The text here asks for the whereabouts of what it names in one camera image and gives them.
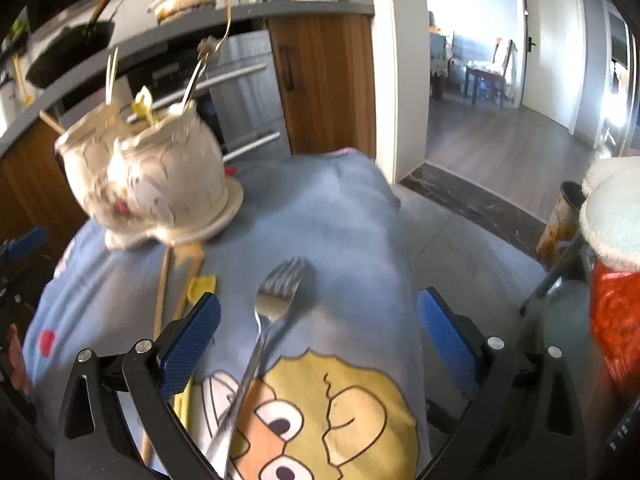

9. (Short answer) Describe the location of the white door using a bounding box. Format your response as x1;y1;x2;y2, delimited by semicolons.
512;0;586;134

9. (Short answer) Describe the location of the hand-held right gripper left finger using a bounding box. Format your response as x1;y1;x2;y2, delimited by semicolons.
54;291;223;480

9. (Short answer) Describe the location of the dining table with cloth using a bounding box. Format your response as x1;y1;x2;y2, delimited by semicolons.
428;10;456;101

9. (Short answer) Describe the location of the wooden chair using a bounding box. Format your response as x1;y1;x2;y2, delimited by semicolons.
464;37;516;109

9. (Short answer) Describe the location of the large silver fork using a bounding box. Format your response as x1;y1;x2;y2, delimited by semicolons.
206;257;314;478

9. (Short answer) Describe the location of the gold fork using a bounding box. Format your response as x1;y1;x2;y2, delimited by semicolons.
217;0;235;49

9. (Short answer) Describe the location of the black wok with wooden handle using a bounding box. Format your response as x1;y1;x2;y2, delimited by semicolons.
24;0;129;89

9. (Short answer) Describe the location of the blue cartoon printed cloth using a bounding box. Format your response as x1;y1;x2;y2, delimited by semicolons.
22;149;432;480

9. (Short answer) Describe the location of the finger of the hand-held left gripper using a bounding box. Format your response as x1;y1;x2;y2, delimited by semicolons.
0;227;49;264

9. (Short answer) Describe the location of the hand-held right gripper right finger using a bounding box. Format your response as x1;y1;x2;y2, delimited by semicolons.
415;287;589;480

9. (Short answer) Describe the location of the small silver fork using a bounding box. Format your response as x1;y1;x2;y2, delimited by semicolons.
169;36;225;115

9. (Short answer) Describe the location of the reflective metal appliance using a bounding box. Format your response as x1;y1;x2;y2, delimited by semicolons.
599;0;640;157

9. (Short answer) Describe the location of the orange brown jar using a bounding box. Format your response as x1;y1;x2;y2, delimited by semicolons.
536;181;589;267

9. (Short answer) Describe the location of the cream floral ceramic utensil holder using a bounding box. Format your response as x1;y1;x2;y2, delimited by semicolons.
53;100;227;242

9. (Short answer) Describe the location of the grey kitchen countertop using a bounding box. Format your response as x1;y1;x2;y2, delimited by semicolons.
0;0;376;157

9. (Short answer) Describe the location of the red jar with white lid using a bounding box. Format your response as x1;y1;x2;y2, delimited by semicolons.
579;156;640;403

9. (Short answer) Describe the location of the person's left hand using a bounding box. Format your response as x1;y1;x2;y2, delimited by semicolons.
7;324;32;397

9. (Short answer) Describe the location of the cream ceramic holder saucer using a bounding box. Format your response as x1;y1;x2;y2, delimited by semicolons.
104;175;245;252

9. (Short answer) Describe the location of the white casserole pot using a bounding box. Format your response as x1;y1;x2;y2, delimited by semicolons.
147;0;224;26

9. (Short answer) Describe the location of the wooden cabinet door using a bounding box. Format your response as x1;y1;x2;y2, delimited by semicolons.
266;12;377;157
0;120;92;261

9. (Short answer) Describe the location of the stainless steel oven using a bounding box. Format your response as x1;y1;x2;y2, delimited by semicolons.
124;29;292;162

